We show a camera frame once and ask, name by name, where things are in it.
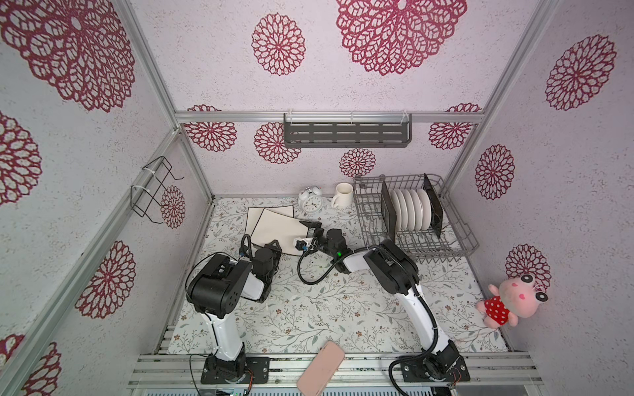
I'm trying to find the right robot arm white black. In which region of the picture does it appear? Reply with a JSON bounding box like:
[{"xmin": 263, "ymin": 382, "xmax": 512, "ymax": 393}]
[{"xmin": 293, "ymin": 228, "xmax": 459, "ymax": 380}]

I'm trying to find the white ceramic mug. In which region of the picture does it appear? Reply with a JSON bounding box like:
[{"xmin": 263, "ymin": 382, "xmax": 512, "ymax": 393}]
[{"xmin": 331, "ymin": 182, "xmax": 354, "ymax": 209}]

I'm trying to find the grey wall shelf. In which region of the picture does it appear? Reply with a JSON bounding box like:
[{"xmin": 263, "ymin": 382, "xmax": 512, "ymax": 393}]
[{"xmin": 282, "ymin": 113, "xmax": 412, "ymax": 149}]

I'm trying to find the white square plate black rim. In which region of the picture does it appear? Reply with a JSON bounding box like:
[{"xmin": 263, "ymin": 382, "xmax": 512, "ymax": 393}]
[{"xmin": 244, "ymin": 206, "xmax": 295, "ymax": 235}]

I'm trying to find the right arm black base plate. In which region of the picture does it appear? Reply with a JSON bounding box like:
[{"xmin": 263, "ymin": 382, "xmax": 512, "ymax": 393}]
[{"xmin": 401, "ymin": 340, "xmax": 471, "ymax": 384}]

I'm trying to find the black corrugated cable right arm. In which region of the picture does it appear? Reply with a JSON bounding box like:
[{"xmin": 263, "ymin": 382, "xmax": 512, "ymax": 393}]
[{"xmin": 296, "ymin": 244, "xmax": 442, "ymax": 396}]

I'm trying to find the grey wire dish rack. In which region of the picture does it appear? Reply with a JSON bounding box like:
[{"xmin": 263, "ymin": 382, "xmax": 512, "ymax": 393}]
[{"xmin": 353, "ymin": 173, "xmax": 480, "ymax": 262}]

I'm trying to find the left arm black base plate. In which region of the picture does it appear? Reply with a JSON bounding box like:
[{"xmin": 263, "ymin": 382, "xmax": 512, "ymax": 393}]
[{"xmin": 201, "ymin": 356, "xmax": 271, "ymax": 385}]

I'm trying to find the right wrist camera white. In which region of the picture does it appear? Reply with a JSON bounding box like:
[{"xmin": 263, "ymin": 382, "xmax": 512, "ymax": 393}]
[{"xmin": 293, "ymin": 238, "xmax": 314, "ymax": 252}]

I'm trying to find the black square plate glossy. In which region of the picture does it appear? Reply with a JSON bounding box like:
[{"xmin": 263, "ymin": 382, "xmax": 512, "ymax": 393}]
[{"xmin": 424, "ymin": 173, "xmax": 443, "ymax": 239}]

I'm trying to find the white twin bell alarm clock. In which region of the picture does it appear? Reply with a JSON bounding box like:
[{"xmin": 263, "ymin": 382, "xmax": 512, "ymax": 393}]
[{"xmin": 297, "ymin": 186, "xmax": 324, "ymax": 214}]

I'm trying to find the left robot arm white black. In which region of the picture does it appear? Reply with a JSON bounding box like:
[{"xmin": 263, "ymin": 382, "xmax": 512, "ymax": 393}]
[{"xmin": 185, "ymin": 239, "xmax": 282, "ymax": 384}]

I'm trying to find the pink phone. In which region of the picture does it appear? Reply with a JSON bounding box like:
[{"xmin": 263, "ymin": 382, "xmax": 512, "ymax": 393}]
[{"xmin": 297, "ymin": 341, "xmax": 345, "ymax": 396}]

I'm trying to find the pink pig plush toy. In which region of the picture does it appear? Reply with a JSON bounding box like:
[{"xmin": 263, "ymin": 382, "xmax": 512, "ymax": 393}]
[{"xmin": 475, "ymin": 273, "xmax": 549, "ymax": 329}]

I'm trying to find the black wire wall holder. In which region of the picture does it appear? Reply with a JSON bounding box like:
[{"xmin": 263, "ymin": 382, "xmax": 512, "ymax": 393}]
[{"xmin": 129, "ymin": 156, "xmax": 186, "ymax": 229}]

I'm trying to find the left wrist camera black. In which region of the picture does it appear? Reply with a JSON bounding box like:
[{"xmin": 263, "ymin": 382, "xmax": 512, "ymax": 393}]
[{"xmin": 252, "ymin": 247, "xmax": 275, "ymax": 276}]

